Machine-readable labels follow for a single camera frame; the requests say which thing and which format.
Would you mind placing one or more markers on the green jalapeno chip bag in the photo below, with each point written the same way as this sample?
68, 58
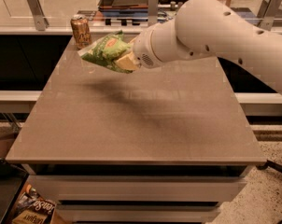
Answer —
106, 50

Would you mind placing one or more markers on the metal glass bracket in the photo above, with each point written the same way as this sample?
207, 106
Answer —
41, 22
152, 12
267, 14

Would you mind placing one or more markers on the white drawer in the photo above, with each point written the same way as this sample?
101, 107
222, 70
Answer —
138, 189
132, 214

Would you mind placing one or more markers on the upper white drawer front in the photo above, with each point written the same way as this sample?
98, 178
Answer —
138, 189

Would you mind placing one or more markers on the left metal glass bracket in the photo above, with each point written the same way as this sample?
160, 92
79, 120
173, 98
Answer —
41, 22

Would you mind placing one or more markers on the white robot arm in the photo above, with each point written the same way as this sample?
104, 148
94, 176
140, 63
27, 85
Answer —
203, 28

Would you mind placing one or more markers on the right metal glass bracket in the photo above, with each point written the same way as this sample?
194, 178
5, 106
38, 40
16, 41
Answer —
267, 14

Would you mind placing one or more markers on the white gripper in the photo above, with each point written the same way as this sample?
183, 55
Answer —
143, 50

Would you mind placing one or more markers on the middle metal glass bracket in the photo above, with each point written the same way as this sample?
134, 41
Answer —
152, 12

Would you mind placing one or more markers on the lower white drawer front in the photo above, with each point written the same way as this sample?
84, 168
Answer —
132, 214

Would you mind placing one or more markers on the orange soda can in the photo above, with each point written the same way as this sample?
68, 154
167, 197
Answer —
81, 31

